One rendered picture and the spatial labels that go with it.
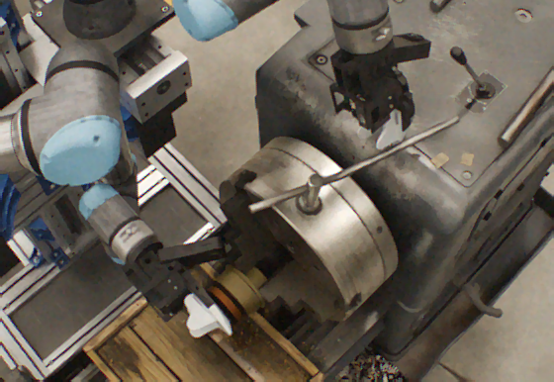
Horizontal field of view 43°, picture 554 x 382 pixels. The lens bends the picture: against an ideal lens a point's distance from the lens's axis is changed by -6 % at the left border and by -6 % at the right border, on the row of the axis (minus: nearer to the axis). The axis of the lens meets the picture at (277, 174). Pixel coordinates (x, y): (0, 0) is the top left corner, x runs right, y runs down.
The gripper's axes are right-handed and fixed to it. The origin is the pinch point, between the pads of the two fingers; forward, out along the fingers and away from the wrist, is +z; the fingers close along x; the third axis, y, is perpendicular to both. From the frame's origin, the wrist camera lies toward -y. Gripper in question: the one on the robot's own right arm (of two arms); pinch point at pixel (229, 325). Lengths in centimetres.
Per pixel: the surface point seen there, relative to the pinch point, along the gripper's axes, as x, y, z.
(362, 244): 10.7, -22.1, 7.7
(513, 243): -54, -75, 20
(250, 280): 2.8, -7.4, -2.6
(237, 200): 10.9, -13.3, -11.5
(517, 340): -108, -79, 39
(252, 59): -108, -93, -104
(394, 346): -50, -32, 16
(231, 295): 3.3, -3.3, -2.6
